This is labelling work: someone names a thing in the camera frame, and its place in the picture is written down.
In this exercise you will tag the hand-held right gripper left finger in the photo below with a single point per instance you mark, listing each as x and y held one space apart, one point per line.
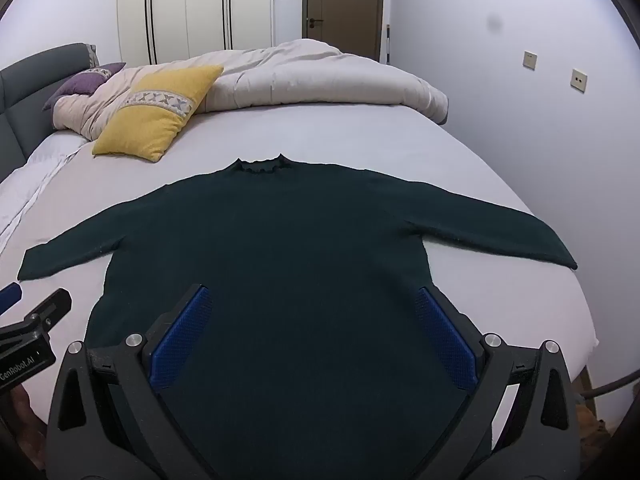
180 341

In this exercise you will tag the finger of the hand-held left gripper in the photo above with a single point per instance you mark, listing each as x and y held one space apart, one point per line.
50 307
10 297

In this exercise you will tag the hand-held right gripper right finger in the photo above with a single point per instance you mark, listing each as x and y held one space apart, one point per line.
445 341

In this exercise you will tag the dark green sweater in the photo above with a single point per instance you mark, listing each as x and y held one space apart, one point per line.
300 240

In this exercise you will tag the yellow pillow with patterned band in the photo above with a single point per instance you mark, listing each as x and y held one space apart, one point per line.
150 130

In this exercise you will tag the grey padded headboard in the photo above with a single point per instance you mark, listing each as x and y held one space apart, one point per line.
30 85

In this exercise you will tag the purple pillow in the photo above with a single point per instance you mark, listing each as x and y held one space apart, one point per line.
80 82

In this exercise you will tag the beige duvet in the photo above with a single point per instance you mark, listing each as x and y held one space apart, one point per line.
310 75

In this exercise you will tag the white wardrobe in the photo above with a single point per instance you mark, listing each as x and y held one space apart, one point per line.
200 5

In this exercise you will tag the brown door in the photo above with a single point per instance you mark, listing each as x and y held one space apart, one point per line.
345 0

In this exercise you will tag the beige wall socket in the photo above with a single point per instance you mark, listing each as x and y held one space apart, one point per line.
579 80
530 60

